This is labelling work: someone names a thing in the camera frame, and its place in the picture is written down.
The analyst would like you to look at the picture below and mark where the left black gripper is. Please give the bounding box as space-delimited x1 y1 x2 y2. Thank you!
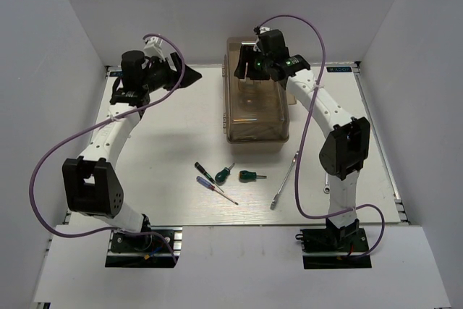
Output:
142 52 203 93

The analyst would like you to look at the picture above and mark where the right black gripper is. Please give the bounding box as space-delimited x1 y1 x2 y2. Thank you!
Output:
234 46 272 81

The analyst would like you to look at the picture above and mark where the beige plastic toolbox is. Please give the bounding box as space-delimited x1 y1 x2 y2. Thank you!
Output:
222 37 297 154

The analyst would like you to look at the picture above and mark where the long silver wrench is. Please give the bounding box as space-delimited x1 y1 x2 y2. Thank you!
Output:
270 151 299 210

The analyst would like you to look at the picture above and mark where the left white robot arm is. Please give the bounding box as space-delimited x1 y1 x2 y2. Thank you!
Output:
62 50 202 250

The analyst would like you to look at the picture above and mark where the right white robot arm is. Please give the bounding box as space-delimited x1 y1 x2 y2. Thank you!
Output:
234 27 370 251

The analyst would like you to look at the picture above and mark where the black precision screwdriver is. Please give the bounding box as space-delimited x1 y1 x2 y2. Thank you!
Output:
194 162 224 193

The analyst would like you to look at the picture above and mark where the green orange stubby screwdriver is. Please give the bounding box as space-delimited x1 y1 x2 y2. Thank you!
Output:
239 170 267 182

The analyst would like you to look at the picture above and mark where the short silver wrench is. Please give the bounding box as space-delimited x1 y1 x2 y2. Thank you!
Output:
323 173 331 194

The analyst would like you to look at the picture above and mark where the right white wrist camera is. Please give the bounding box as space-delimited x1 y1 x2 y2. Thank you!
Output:
253 26 271 51

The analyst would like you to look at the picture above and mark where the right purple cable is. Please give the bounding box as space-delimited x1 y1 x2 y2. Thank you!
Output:
258 14 385 260

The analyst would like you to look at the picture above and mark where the purple cable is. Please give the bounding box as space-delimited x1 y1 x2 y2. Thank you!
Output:
258 14 385 260
28 33 186 263

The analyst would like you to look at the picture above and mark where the blue handled screwdriver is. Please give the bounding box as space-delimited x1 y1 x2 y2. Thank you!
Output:
196 176 239 206

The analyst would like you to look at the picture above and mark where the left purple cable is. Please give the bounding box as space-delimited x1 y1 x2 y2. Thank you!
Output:
28 33 186 263

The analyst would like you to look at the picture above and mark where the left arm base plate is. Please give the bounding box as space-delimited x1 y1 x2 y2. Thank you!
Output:
105 227 182 268

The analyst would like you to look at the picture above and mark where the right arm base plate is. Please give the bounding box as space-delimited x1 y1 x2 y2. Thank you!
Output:
295 228 372 270

